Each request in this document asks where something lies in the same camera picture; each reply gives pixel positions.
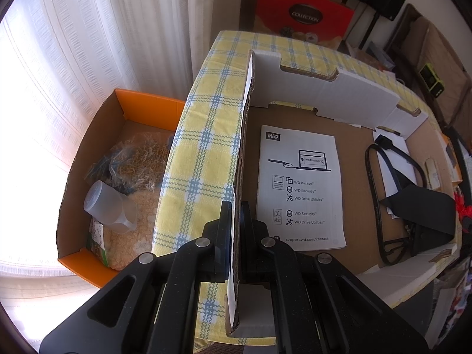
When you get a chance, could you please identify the green black portable device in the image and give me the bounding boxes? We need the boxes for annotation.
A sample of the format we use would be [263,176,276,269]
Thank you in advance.
[419,62,445,98]

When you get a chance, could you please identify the white curtain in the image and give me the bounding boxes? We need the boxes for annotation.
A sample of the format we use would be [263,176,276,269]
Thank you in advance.
[0,0,219,303]

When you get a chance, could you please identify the red usb cable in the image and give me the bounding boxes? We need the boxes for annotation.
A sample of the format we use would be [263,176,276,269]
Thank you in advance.
[453,185,472,230]

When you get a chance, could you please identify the beige pillow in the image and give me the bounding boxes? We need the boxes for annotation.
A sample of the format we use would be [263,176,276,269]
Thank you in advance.
[401,17,471,130]

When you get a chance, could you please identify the orange white hard drive box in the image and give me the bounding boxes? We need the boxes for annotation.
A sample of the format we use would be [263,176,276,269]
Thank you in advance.
[441,133,462,184]

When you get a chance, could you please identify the orange cardboard floor box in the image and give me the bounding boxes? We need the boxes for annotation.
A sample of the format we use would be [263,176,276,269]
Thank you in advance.
[56,89,185,288]

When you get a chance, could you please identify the red collection gift box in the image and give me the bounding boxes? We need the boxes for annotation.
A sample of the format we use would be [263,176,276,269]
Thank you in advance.
[253,0,354,49]

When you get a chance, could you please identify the yellow plaid tablecloth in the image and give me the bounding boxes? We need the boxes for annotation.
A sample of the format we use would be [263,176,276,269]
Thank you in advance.
[151,29,436,347]

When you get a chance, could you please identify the bag of dried food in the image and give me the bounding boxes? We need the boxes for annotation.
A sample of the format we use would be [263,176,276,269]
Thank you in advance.
[86,132,173,271]

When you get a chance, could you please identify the white paper booklet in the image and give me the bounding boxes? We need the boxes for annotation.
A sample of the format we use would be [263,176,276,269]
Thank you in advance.
[256,125,346,252]

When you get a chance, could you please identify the white cardboard tray box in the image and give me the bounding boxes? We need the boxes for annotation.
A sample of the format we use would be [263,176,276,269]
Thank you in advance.
[226,50,460,338]

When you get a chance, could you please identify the black speaker on stand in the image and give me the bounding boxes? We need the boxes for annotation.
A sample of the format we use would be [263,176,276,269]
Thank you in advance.
[358,0,406,49]

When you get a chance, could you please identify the translucent plastic cup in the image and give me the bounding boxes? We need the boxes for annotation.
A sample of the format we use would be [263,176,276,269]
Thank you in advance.
[83,180,137,235]

